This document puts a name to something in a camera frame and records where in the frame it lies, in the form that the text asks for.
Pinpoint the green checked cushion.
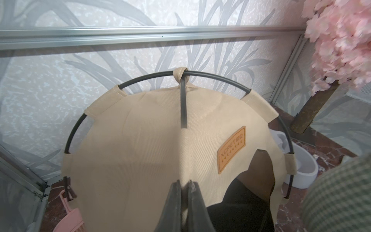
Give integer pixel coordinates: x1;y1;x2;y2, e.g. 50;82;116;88
301;154;371;232

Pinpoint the pink blossom tree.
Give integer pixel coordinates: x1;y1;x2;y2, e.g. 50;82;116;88
290;0;371;134

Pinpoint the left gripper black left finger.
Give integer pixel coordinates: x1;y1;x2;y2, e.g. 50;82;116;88
154;180;182;232

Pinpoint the pink small brush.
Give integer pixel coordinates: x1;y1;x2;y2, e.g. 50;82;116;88
53;190;86;232

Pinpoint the grey double pet bowl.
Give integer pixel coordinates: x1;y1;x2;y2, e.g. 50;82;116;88
270;129;318;189

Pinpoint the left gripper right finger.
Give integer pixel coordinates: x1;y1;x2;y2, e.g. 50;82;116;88
187;181;215;232

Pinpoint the beige pet tent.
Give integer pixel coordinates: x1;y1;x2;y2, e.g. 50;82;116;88
61;67;297;232

